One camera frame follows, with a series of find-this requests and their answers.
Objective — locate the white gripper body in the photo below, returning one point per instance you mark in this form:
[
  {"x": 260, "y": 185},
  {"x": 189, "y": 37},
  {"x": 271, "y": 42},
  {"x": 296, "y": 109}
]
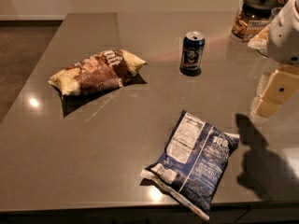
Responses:
[{"x": 285, "y": 39}]

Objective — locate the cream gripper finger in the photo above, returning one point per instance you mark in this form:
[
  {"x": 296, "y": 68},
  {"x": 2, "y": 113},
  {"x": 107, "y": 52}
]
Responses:
[
  {"x": 279, "y": 85},
  {"x": 264, "y": 108}
]

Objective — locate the brown chip bag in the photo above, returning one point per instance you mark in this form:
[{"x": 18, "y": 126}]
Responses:
[{"x": 105, "y": 71}]

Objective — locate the blue chip bag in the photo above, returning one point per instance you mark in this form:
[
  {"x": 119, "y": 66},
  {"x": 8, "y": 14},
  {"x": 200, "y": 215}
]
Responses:
[{"x": 194, "y": 159}]

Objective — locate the small snack packet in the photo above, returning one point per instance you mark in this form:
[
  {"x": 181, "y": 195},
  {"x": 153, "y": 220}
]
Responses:
[{"x": 259, "y": 41}]

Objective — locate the glass jar with black lid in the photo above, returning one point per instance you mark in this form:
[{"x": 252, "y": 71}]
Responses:
[{"x": 252, "y": 17}]

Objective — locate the blue soda can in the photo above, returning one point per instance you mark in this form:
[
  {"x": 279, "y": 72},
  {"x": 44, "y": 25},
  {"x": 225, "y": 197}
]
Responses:
[{"x": 192, "y": 51}]

